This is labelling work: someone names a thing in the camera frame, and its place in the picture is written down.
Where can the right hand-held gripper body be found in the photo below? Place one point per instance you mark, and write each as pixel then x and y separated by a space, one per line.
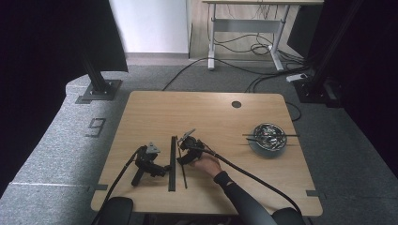
pixel 191 145

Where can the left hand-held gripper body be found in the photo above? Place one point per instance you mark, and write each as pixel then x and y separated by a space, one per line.
pixel 147 164

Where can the shiny metal bowl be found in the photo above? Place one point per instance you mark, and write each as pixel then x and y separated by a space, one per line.
pixel 269 140

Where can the person's right hand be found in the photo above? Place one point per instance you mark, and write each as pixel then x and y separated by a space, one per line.
pixel 208 165

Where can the dark tape marker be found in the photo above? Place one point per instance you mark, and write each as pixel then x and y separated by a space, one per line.
pixel 314 193
pixel 100 187

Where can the black rounded pad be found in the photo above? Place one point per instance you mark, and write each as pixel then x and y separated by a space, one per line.
pixel 115 211

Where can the black round table grommet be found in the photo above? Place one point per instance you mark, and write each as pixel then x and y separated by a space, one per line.
pixel 236 104

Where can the white power strip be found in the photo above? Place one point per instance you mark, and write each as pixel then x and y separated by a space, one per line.
pixel 296 77

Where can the black stand base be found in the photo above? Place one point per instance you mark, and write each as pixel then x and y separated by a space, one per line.
pixel 316 92

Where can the black curtain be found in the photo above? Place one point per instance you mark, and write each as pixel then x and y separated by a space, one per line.
pixel 47 47
pixel 375 78

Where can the grey stand base plate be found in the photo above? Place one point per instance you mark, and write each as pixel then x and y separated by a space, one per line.
pixel 109 90

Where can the black metal stand post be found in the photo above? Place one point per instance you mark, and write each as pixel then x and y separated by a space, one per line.
pixel 95 78
pixel 334 40

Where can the white frame desk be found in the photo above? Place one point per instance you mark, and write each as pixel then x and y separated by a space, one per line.
pixel 247 25

